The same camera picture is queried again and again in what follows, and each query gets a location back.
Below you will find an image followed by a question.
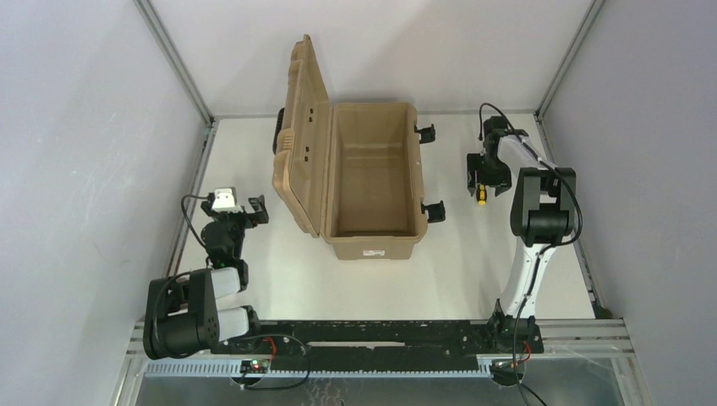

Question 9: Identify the black yellow screwdriver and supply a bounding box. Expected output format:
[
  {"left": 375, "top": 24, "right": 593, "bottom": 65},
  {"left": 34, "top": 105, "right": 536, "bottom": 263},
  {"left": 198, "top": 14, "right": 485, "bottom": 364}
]
[{"left": 476, "top": 184, "right": 487, "bottom": 206}]

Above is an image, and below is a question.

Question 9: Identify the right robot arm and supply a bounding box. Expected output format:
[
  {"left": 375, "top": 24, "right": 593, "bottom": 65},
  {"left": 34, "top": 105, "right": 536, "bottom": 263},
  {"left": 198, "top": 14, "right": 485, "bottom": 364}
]
[{"left": 467, "top": 129, "right": 582, "bottom": 337}]

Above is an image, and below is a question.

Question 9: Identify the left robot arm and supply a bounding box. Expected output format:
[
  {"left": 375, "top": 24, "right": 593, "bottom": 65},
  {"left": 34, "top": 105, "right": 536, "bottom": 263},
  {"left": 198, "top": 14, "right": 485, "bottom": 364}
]
[{"left": 143, "top": 191, "right": 269, "bottom": 359}]

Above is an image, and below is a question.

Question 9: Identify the tan plastic toolbox bin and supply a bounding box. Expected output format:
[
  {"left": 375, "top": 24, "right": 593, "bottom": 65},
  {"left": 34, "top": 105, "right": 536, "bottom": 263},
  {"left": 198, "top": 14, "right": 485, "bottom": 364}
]
[{"left": 272, "top": 36, "right": 429, "bottom": 261}]

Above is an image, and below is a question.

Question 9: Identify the black toolbox latch front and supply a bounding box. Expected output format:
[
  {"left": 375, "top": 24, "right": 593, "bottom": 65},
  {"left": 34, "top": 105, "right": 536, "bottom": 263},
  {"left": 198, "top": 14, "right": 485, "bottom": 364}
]
[{"left": 421, "top": 200, "right": 446, "bottom": 224}]

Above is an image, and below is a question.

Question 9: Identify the black toolbox latch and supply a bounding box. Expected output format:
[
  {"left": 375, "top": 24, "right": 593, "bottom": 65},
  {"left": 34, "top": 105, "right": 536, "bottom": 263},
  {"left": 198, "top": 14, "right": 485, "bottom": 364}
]
[
  {"left": 413, "top": 124, "right": 436, "bottom": 145},
  {"left": 421, "top": 200, "right": 446, "bottom": 224}
]

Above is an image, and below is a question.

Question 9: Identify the black toolbox latch rear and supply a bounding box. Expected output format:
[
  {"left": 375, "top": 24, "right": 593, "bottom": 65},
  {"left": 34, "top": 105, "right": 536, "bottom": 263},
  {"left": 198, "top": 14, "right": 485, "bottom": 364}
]
[{"left": 413, "top": 124, "right": 436, "bottom": 145}]

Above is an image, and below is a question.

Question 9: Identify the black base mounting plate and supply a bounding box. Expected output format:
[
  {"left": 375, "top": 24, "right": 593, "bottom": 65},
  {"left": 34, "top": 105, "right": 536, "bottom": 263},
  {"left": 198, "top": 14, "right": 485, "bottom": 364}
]
[{"left": 211, "top": 318, "right": 545, "bottom": 375}]

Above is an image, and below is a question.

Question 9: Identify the small circuit board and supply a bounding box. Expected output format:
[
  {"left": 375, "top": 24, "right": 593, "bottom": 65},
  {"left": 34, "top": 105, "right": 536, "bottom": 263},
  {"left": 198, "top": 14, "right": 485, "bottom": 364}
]
[{"left": 240, "top": 359, "right": 271, "bottom": 375}]

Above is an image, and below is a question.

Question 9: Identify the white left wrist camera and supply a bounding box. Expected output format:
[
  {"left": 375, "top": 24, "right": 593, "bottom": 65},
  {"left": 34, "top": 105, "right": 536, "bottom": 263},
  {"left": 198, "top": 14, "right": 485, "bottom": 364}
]
[{"left": 211, "top": 187, "right": 238, "bottom": 212}]

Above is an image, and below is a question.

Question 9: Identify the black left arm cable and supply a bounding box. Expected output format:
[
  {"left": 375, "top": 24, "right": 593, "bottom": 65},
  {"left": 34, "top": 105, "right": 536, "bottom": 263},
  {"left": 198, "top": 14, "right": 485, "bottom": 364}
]
[{"left": 180, "top": 194, "right": 216, "bottom": 265}]

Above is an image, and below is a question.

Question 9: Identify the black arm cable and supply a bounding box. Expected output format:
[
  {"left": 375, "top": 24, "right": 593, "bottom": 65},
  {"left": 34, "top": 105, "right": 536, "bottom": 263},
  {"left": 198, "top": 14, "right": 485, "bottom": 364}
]
[
  {"left": 180, "top": 194, "right": 216, "bottom": 265},
  {"left": 477, "top": 102, "right": 585, "bottom": 406}
]

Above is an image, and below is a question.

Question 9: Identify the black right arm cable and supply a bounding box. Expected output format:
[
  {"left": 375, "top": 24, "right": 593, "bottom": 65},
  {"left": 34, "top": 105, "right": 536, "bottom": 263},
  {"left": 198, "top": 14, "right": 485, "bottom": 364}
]
[{"left": 477, "top": 102, "right": 585, "bottom": 406}]

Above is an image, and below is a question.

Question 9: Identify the black toolbox carry handle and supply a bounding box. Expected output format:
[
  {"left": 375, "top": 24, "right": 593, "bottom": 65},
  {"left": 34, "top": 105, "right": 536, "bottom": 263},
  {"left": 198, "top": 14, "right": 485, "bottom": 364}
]
[{"left": 272, "top": 107, "right": 285, "bottom": 155}]

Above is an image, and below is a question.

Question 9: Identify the aluminium frame rail right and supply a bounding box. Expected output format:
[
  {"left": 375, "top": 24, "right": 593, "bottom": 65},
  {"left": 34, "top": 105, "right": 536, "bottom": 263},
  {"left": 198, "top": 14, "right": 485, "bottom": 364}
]
[{"left": 534, "top": 0, "right": 607, "bottom": 123}]

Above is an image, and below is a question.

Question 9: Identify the aluminium frame rail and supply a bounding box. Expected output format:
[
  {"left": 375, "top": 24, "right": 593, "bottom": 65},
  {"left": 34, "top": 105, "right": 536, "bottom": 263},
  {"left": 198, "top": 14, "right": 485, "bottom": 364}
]
[
  {"left": 134, "top": 0, "right": 220, "bottom": 276},
  {"left": 534, "top": 0, "right": 607, "bottom": 123}
]

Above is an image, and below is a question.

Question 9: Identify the aluminium frame rail left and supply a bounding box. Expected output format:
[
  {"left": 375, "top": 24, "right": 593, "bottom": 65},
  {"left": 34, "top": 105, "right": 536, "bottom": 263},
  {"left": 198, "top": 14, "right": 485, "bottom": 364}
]
[{"left": 134, "top": 0, "right": 220, "bottom": 276}]

